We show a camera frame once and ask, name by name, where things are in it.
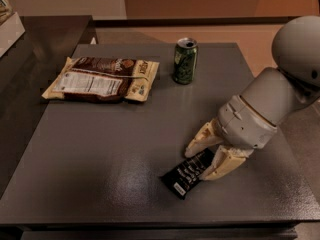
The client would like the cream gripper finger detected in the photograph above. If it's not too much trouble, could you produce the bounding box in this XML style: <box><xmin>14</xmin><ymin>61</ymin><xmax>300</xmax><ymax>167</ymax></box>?
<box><xmin>200</xmin><ymin>145</ymin><xmax>253</xmax><ymax>181</ymax></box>
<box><xmin>184</xmin><ymin>118</ymin><xmax>223</xmax><ymax>158</ymax></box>

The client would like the black rxbar chocolate bar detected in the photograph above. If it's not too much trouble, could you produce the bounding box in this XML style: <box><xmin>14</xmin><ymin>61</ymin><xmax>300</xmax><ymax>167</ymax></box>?
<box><xmin>161</xmin><ymin>149</ymin><xmax>215</xmax><ymax>200</ymax></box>

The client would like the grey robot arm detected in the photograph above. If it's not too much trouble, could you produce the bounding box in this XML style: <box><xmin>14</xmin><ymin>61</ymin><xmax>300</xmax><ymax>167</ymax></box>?
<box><xmin>185</xmin><ymin>16</ymin><xmax>320</xmax><ymax>180</ymax></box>

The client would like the green soda can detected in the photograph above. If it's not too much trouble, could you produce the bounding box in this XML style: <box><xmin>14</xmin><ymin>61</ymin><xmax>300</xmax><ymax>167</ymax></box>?
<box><xmin>173</xmin><ymin>37</ymin><xmax>198</xmax><ymax>85</ymax></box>

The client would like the brown cream snack bag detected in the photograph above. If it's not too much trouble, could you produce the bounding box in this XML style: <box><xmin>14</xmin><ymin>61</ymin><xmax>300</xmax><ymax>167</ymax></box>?
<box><xmin>42</xmin><ymin>57</ymin><xmax>159</xmax><ymax>103</ymax></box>

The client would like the white box on side table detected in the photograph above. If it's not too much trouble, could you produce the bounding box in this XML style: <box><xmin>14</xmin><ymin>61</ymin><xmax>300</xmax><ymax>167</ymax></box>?
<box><xmin>0</xmin><ymin>0</ymin><xmax>25</xmax><ymax>57</ymax></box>

